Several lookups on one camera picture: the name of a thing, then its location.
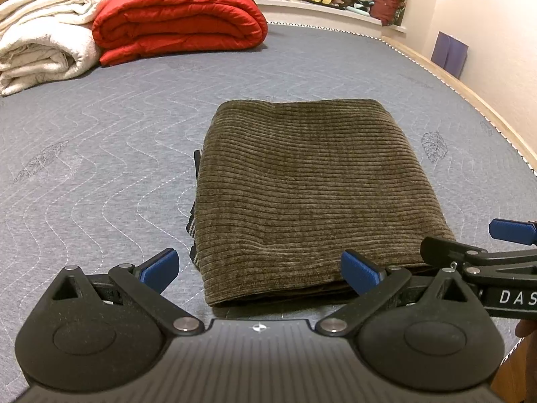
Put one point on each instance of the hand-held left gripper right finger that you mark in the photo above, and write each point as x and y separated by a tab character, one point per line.
356	272

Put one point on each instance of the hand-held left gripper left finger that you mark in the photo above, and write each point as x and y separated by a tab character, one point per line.
161	268

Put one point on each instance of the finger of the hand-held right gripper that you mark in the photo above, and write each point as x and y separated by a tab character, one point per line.
444	252
514	231

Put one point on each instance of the person's right hand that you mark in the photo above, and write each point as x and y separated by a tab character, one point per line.
527	328

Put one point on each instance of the red folded quilt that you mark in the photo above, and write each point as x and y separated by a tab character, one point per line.
180	21

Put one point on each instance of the white folded blanket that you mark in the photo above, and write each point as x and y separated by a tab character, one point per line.
46	37

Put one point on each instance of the wooden bed frame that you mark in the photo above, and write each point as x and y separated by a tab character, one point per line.
470	96

